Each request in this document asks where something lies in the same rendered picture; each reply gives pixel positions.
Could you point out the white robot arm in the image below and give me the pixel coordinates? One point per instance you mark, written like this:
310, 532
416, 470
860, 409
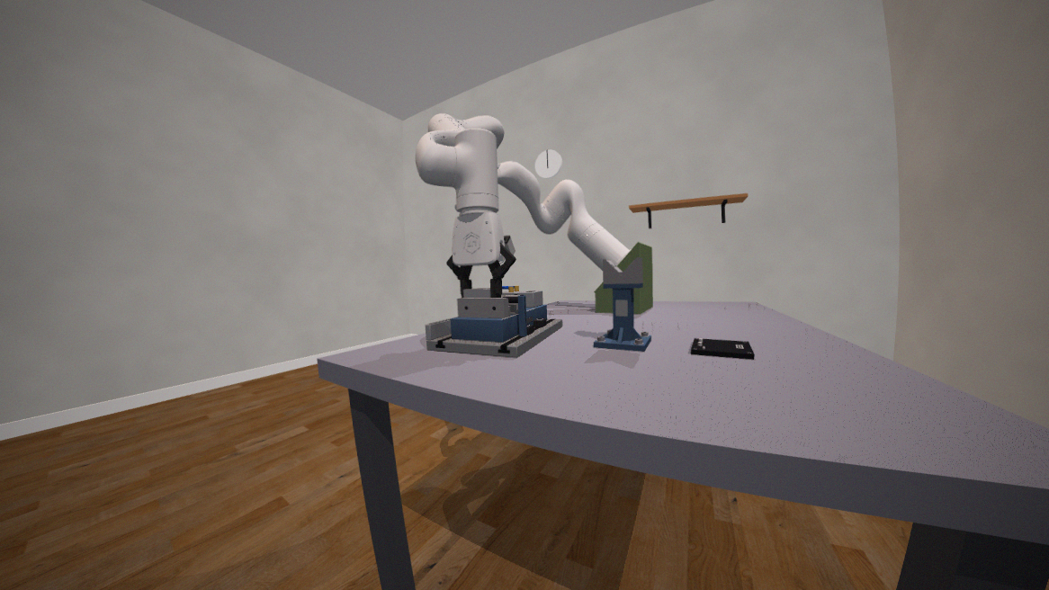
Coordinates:
467, 161

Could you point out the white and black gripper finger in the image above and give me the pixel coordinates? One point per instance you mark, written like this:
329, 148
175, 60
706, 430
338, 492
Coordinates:
462, 273
498, 272

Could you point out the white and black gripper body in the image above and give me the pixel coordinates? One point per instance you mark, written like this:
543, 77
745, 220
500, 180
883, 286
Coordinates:
474, 238

